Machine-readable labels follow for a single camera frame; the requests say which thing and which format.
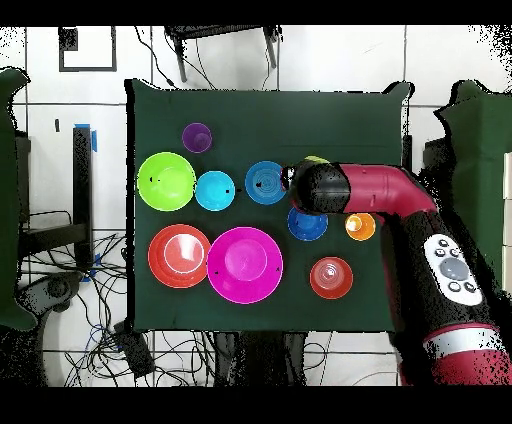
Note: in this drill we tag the dark green table cloth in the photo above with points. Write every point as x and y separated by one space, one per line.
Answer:
260 120

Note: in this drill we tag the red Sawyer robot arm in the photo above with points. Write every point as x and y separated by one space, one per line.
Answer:
384 188

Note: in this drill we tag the black metal stand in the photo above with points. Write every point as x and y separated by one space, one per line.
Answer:
82 180

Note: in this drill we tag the small cyan bowl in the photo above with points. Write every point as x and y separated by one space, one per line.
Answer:
212 194

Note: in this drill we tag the green covered side table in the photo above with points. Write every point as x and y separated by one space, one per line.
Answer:
6 200
480 160

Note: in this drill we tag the purple plastic cup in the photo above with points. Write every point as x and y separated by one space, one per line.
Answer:
196 140

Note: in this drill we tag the orange plastic cup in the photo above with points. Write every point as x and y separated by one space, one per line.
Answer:
364 230

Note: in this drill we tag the blue tape strip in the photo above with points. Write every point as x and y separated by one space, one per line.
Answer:
94 140

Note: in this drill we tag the black square floor frame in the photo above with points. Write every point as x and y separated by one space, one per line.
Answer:
68 38

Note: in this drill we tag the small dark blue bowl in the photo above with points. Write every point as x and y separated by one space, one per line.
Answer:
308 230

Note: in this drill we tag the medium blue bowl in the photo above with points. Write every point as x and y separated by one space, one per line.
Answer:
264 192

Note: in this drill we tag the small orange bowl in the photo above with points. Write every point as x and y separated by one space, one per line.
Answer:
331 288

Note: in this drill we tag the large lime green bowl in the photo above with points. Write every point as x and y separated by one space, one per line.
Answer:
166 190

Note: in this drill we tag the grey chair base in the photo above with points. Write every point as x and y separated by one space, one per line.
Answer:
56 288

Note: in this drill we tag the yellow plastic cup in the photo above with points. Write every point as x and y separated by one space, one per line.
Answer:
316 159

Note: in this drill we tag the large pink bowl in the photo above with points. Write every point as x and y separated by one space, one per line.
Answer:
244 260

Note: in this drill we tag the large red-orange bowl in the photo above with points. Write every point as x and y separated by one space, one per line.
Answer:
160 260

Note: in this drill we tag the black power strip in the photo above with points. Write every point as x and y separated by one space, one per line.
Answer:
136 354

